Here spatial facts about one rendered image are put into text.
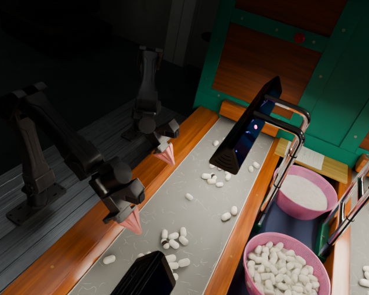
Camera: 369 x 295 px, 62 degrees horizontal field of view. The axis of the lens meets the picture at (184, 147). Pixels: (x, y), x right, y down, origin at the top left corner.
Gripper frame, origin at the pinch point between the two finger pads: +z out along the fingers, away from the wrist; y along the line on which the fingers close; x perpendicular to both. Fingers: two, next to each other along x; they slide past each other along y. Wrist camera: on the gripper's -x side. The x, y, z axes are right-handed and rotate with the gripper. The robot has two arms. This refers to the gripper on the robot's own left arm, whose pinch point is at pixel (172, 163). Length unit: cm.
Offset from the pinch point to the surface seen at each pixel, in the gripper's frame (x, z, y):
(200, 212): -5.7, 18.1, -8.2
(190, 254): -8.7, 21.2, -25.4
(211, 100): 6, -6, 58
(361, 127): -51, 36, 60
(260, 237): -21.2, 33.1, -7.4
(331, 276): -37, 50, -9
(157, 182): 5.8, 2.8, -6.3
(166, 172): 5.9, 2.8, 0.9
